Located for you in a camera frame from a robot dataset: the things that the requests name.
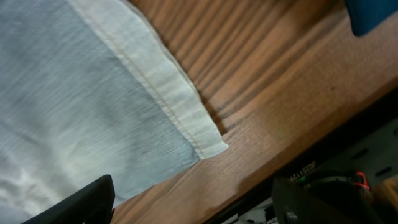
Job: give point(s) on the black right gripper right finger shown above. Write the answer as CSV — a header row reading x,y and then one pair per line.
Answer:
x,y
331,202

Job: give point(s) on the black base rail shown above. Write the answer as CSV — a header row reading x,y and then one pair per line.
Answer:
x,y
362,151

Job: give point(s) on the light blue denim shorts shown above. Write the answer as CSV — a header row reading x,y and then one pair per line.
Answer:
x,y
89,89

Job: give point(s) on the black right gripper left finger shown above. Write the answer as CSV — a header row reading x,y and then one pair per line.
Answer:
x,y
92,204

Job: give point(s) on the navy blue garment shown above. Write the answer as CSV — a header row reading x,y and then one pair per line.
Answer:
x,y
365,15

